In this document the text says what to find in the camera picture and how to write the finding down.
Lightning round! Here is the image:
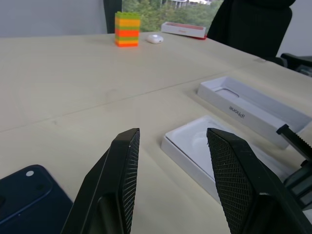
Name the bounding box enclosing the black office chair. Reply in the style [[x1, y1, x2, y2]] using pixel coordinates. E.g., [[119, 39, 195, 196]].
[[206, 0, 312, 78]]

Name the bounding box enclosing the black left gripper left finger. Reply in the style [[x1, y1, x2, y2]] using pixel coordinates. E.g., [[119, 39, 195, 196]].
[[60, 128, 141, 234]]

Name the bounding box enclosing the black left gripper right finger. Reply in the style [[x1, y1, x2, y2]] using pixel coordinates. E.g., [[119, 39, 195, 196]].
[[206, 127, 312, 234]]

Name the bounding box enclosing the dark window frame post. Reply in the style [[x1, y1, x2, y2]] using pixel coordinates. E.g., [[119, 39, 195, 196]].
[[103, 0, 123, 34]]

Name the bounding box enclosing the white box with orange phone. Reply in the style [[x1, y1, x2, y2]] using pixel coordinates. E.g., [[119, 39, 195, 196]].
[[160, 21, 207, 39]]

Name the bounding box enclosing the white earbuds case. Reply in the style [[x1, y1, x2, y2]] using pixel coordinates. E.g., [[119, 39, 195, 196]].
[[146, 34, 163, 45]]

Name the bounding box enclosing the dark blue smartphone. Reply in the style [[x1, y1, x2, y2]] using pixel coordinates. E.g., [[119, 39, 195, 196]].
[[0, 164, 74, 234]]

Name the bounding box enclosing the green orange toy brick tower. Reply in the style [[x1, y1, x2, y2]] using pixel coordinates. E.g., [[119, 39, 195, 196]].
[[115, 11, 141, 48]]

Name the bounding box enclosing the white phone box base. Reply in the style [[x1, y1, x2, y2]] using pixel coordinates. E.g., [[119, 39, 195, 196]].
[[160, 115, 292, 204]]

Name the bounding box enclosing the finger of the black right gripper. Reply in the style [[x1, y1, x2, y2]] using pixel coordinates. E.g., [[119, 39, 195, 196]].
[[275, 123, 312, 163]]

